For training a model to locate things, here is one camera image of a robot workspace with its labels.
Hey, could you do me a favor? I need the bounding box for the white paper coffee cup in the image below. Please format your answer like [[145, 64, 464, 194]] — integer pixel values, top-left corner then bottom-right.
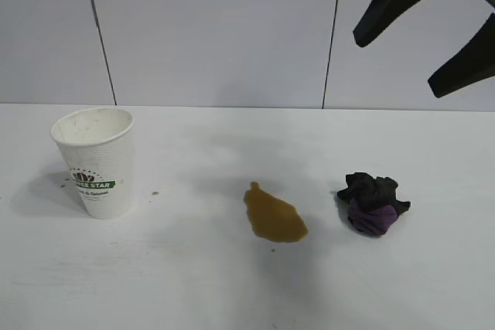
[[49, 107, 135, 219]]

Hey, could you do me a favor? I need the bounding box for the black and purple cloth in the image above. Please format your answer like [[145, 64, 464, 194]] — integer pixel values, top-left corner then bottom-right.
[[335, 170, 412, 237]]

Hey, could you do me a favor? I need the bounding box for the brown spilled coffee puddle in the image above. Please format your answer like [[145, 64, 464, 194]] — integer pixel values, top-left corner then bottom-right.
[[243, 181, 309, 245]]

